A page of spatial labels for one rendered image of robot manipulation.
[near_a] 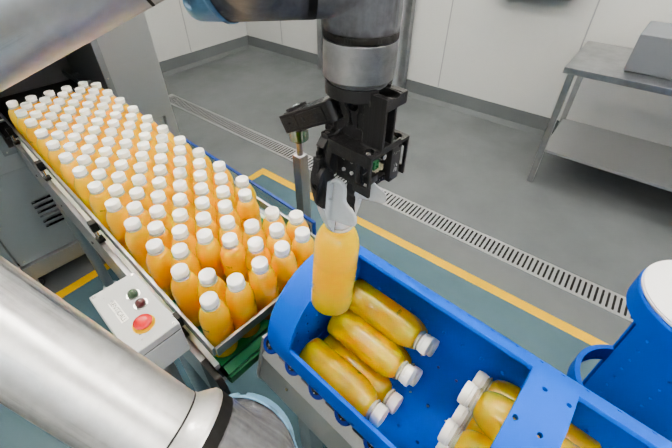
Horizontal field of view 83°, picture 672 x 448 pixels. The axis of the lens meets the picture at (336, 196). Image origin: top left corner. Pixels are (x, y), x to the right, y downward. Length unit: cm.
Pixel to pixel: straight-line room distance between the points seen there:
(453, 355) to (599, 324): 170
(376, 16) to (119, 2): 21
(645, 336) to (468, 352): 48
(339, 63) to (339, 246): 26
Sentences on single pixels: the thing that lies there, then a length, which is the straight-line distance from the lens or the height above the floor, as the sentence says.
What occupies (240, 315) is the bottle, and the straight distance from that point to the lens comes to 97.
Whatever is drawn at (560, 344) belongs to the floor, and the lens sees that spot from 235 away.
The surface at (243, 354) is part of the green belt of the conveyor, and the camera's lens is 104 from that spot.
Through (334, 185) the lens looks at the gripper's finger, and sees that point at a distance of 47.
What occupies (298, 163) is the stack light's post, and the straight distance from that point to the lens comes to 127.
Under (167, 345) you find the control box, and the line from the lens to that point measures 90.
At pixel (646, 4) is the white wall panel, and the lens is 377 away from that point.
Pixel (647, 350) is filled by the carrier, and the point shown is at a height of 93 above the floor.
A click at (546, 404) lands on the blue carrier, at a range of 66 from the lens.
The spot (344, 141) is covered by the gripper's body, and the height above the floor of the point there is 157.
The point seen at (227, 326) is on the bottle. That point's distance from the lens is 95.
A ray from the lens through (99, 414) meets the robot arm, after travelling 42.
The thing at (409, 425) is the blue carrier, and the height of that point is 96.
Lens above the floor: 178
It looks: 39 degrees down
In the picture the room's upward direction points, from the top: straight up
